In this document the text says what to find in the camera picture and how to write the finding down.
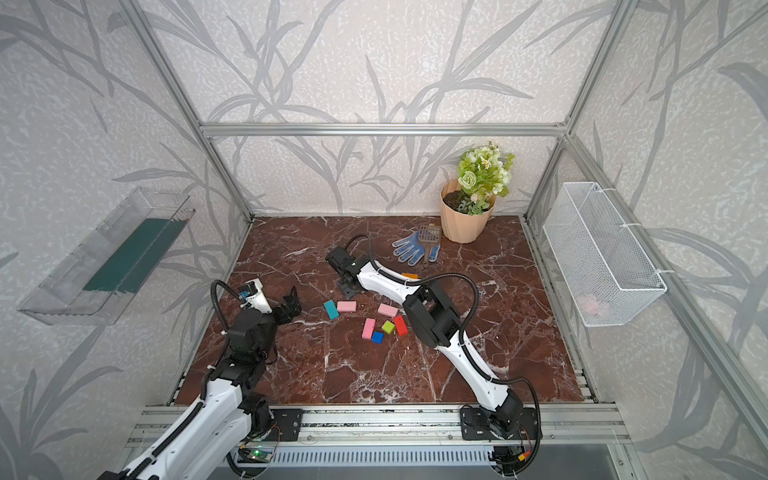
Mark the beige flower pot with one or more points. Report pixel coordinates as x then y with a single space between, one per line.
459 227

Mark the grey slotted scoop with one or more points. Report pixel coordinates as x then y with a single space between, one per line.
429 236

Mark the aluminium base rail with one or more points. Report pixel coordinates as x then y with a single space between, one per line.
439 424

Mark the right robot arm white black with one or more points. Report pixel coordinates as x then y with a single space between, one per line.
507 407

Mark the white wire basket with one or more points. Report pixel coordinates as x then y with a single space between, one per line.
608 274

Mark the teal block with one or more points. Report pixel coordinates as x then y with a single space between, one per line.
331 309

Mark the green circuit board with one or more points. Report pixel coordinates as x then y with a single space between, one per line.
255 455

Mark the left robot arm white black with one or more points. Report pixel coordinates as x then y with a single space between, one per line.
227 410

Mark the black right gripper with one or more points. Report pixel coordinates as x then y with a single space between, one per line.
348 282

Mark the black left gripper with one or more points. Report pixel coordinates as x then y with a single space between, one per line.
287 307

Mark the green block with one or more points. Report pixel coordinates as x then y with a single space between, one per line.
388 327

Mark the pink block left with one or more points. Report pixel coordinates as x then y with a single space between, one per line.
346 306

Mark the clear plastic tray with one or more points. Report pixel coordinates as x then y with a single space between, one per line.
97 281

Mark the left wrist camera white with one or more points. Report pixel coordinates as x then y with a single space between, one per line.
252 295

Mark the pink block middle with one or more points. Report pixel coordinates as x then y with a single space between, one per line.
388 310

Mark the green artificial plant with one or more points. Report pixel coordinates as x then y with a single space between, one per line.
483 175

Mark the pink block lower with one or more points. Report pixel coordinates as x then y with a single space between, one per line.
368 328

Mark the red block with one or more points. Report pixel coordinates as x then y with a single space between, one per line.
400 325

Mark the pink block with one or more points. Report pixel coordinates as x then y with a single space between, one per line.
346 306
388 310
368 328

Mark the blue dotted work glove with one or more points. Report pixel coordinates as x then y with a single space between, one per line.
409 250

